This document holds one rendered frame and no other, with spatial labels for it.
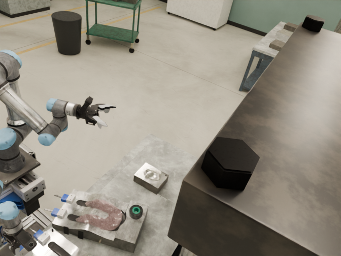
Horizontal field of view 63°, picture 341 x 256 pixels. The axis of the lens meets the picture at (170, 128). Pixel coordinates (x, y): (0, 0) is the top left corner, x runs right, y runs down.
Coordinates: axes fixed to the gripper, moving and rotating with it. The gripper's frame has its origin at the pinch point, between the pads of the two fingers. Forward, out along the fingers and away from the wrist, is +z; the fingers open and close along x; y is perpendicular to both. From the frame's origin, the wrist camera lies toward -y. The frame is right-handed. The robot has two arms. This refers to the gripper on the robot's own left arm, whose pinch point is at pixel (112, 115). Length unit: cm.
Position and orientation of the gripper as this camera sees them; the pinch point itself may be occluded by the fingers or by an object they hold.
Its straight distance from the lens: 151.7
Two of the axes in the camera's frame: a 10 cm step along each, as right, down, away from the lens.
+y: -1.3, 6.7, 7.3
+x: -1.7, 7.1, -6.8
